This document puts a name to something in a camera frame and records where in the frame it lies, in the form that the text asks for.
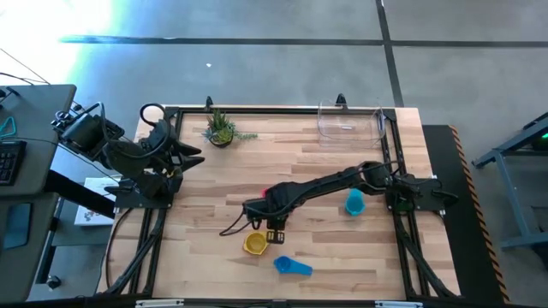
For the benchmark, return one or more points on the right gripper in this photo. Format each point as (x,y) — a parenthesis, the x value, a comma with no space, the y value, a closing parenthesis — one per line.
(272,211)

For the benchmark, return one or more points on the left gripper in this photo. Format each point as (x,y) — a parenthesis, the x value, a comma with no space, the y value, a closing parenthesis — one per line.
(167,154)

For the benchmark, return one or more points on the red measuring cup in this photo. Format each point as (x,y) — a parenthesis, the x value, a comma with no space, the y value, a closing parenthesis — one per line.
(263,192)

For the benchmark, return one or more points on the yellow measuring cup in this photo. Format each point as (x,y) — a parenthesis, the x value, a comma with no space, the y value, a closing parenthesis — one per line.
(255,243)

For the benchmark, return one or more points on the blue measuring cup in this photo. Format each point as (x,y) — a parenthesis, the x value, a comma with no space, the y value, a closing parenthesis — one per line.
(283,265)

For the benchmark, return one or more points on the teal measuring cup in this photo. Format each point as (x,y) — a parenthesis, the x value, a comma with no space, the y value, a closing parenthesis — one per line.
(354,204)

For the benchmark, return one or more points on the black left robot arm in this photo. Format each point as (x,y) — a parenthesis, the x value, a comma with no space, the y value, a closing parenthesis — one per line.
(124,156)

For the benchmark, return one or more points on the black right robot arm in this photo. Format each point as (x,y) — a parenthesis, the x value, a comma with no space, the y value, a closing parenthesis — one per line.
(325,181)

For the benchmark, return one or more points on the clear plastic basket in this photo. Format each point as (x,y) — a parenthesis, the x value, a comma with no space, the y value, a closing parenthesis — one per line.
(347,127)

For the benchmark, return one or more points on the potted succulent plant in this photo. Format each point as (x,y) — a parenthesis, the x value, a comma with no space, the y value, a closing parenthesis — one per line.
(220,132)

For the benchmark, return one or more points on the black clamp knob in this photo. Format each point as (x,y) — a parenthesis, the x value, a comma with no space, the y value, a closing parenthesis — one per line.
(341,99)
(208,102)

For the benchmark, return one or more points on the white printed box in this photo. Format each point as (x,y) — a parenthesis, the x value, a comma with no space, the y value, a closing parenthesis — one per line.
(100,186)

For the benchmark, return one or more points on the grey desk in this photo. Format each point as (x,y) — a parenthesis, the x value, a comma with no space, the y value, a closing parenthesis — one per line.
(38,111)

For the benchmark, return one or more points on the black keyboard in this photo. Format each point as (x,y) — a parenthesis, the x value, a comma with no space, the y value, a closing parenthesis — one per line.
(10,162)

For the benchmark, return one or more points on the teal loop-shaped tool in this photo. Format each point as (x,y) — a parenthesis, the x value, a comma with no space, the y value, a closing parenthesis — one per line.
(13,122)

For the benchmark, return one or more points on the black caster wheel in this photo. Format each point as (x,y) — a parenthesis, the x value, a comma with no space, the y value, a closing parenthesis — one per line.
(53,282)

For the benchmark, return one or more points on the dark blue pad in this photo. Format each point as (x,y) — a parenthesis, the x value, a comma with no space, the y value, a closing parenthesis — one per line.
(17,226)

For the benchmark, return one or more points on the black hazard-striped floor mat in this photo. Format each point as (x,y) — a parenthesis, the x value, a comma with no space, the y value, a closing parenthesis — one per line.
(462,256)

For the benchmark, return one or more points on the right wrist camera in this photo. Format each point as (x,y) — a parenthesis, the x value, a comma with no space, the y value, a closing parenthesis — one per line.
(251,209)

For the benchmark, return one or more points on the black aluminium table frame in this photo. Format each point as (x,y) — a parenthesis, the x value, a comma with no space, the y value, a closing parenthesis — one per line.
(278,110)

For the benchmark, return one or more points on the white edge bracket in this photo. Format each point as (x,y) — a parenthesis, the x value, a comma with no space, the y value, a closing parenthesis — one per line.
(159,303)
(398,304)

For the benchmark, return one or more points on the blue-grey metal desk frame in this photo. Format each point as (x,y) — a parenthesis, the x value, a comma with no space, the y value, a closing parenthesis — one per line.
(510,192)

